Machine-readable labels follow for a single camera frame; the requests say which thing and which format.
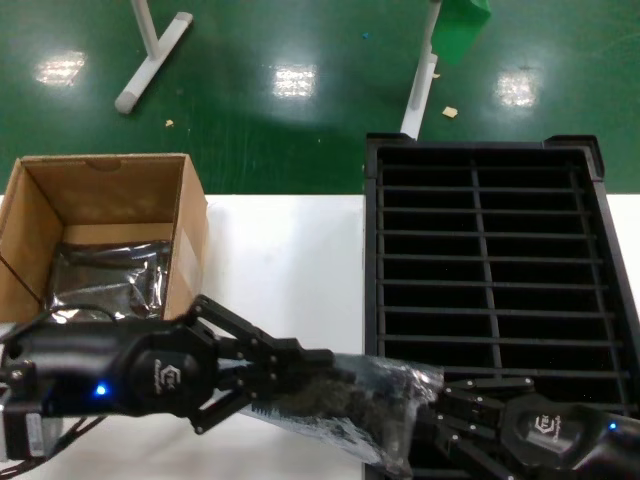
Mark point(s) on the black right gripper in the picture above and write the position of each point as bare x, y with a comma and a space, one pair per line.
545, 430

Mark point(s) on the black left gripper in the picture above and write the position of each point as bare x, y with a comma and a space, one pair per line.
165, 375

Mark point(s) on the silver antistatic bag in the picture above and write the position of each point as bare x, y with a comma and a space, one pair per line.
110, 275
400, 372

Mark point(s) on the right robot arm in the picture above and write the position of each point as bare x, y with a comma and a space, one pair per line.
620, 445

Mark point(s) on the black slotted plastic container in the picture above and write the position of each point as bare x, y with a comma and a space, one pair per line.
480, 225

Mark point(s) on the brown cardboard box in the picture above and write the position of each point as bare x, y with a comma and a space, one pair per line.
100, 195

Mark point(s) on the yellow paper scrap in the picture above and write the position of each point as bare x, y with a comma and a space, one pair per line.
450, 112

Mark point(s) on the white metal table leg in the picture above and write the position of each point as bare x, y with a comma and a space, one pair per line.
420, 90
150, 65

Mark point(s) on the green tablecloth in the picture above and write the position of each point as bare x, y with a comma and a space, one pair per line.
460, 30

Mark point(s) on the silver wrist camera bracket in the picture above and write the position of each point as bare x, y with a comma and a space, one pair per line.
30, 435

